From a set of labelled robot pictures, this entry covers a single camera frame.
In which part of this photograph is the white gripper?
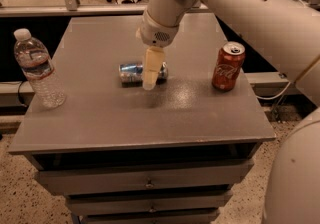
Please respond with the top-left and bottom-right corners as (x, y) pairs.
(136, 9), (180, 90)

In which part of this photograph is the silver blue redbull can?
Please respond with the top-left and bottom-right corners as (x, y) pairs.
(119, 62), (168, 84)

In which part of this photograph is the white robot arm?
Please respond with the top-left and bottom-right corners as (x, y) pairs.
(138, 0), (320, 224)

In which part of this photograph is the red coca-cola can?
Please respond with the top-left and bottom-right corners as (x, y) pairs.
(212, 41), (245, 91)

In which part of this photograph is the grey drawer cabinet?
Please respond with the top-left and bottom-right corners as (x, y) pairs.
(10, 13), (274, 224)

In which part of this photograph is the clear plastic water bottle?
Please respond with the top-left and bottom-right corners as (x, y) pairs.
(14, 28), (66, 108)

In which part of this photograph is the white cable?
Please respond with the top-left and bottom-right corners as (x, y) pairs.
(255, 80), (292, 102)

